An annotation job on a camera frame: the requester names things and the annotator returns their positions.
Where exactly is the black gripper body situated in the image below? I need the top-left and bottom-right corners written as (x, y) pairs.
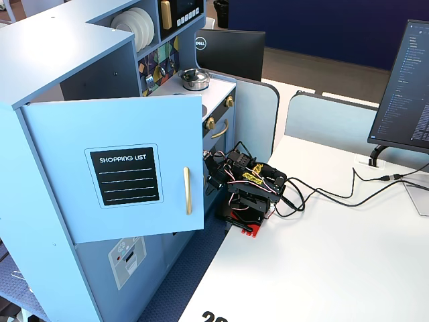
top-left (205, 152), bottom-right (233, 189)

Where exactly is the blue shopping list cabinet door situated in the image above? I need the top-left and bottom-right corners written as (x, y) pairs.
top-left (20, 93), bottom-right (206, 244)

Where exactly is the red table clamp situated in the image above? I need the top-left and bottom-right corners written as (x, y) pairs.
top-left (239, 222), bottom-right (263, 239)

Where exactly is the light blue desk divider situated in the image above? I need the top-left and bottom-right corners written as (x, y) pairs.
top-left (236, 78), bottom-right (281, 159)
top-left (284, 90), bottom-right (380, 146)

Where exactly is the steel pot with lid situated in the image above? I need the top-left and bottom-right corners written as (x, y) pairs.
top-left (177, 68), bottom-right (211, 92)

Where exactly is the steel slotted spatula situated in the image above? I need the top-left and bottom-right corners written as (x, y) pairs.
top-left (144, 65), bottom-right (156, 90)

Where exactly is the black Dell monitor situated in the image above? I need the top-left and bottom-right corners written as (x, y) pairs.
top-left (194, 28), bottom-right (267, 83)

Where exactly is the blue ice dispenser door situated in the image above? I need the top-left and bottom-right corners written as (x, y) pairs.
top-left (74, 233), bottom-right (168, 322)

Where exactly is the black toy microwave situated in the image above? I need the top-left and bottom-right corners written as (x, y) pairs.
top-left (157, 0), bottom-right (206, 42)

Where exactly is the black trash bin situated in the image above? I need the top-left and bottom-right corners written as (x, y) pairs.
top-left (212, 0), bottom-right (231, 30)

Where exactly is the white toy plate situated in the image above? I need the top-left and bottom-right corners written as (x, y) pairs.
top-left (110, 15), bottom-right (139, 54)
top-left (129, 6), bottom-right (156, 51)
top-left (119, 9), bottom-right (148, 54)

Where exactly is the black monitor stand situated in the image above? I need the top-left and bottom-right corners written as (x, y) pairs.
top-left (368, 144), bottom-right (391, 168)

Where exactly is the blue wooden toy kitchen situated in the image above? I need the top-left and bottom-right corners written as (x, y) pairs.
top-left (0, 0), bottom-right (237, 322)

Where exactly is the gray flat device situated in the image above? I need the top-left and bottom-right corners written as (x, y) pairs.
top-left (403, 180), bottom-right (429, 217)

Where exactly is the lit computer monitor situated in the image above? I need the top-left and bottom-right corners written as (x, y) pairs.
top-left (367, 19), bottom-right (429, 151)

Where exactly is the gold cabinet door handle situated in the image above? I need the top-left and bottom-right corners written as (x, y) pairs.
top-left (182, 166), bottom-right (193, 216)

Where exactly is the gold oven handle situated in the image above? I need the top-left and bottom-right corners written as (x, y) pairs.
top-left (210, 119), bottom-right (230, 140)

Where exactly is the looped black cable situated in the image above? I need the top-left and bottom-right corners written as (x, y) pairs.
top-left (273, 177), bottom-right (306, 218)

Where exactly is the long black cable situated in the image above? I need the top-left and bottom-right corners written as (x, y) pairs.
top-left (286, 166), bottom-right (429, 207)

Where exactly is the gold microwave handle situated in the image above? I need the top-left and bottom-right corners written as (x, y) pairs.
top-left (160, 0), bottom-right (173, 30)

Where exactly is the black cable with connectors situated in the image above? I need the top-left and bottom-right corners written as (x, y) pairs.
top-left (352, 165), bottom-right (429, 184)

